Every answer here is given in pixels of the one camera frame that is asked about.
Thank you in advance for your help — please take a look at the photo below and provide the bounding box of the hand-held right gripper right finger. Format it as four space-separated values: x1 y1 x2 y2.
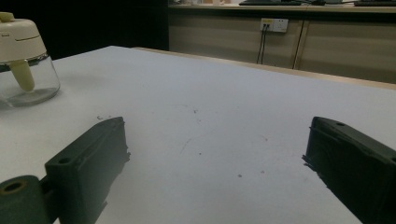
302 116 396 224

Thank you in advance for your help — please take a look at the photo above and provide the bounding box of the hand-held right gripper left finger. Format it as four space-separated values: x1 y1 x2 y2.
44 116 131 224

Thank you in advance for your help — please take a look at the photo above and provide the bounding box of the cream manual food chopper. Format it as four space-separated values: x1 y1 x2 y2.
0 11 62 108

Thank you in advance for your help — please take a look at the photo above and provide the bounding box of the beige cabinet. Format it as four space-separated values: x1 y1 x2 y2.
167 3 396 85

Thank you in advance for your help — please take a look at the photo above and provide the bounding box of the black keyboard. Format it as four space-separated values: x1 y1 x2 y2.
238 0 303 7
354 0 396 7

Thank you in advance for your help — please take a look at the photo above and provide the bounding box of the black power cable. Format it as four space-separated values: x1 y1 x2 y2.
256 23 267 64
261 23 271 65

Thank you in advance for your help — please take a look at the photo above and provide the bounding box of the white wall socket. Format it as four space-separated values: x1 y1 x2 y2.
260 18 290 34

